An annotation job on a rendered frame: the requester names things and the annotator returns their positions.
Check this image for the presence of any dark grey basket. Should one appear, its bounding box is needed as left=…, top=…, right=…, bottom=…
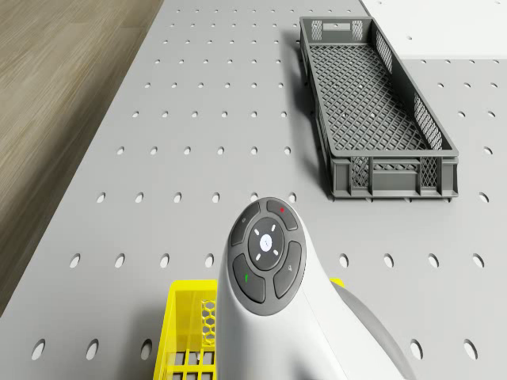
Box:
left=299, top=16, right=459, bottom=200

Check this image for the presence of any yellow basket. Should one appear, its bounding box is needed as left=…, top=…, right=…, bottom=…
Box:
left=152, top=278, right=345, bottom=380

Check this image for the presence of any white board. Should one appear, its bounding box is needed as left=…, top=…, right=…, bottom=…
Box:
left=358, top=0, right=507, bottom=60

